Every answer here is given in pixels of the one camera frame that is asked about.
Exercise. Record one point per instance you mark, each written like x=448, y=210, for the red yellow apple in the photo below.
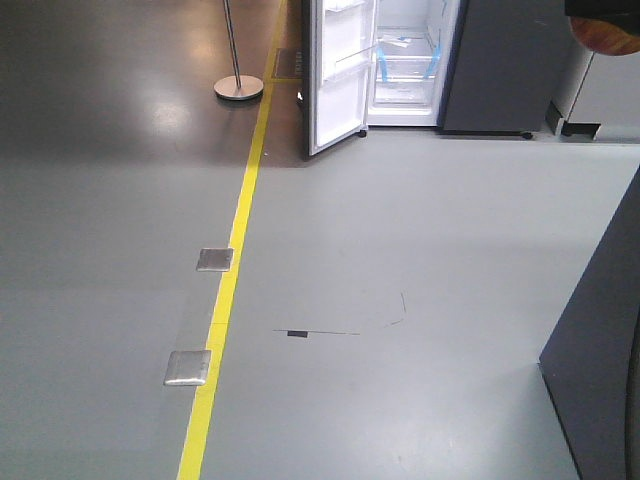
x=603, y=37

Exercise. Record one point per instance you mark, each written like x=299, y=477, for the fridge door with bins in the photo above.
x=337, y=50

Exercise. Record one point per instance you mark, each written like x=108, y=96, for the steel floor plate far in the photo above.
x=215, y=259

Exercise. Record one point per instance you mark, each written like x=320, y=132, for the steel floor plate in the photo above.
x=215, y=259
x=187, y=368

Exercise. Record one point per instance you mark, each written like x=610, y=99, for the steel floor plate near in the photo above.
x=187, y=368

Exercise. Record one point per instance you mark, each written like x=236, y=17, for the white paper packet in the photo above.
x=402, y=41

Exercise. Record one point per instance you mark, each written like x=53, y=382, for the grey speckled kitchen counter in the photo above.
x=590, y=363

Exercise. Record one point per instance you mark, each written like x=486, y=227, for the silver stanchion post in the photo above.
x=237, y=87

